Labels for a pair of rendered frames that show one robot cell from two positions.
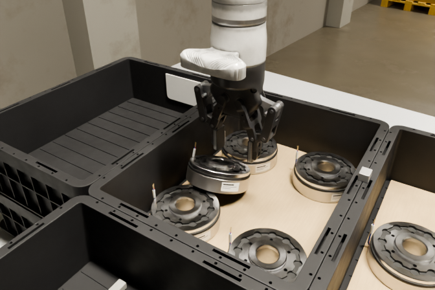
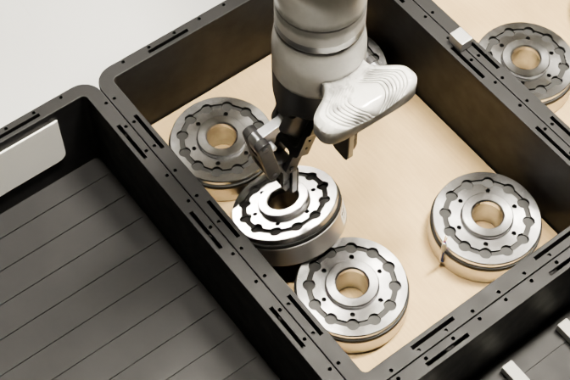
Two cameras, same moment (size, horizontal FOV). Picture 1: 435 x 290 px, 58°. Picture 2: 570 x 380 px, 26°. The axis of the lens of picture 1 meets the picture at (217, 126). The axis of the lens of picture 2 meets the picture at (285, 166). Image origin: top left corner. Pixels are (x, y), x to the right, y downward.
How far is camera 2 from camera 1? 0.87 m
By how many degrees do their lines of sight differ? 54
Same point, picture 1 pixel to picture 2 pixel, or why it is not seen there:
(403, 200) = not seen: hidden behind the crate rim
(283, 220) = (396, 172)
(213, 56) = (371, 94)
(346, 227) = (540, 110)
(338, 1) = not seen: outside the picture
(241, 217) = (369, 223)
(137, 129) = (19, 321)
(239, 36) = (363, 41)
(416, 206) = not seen: hidden behind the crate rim
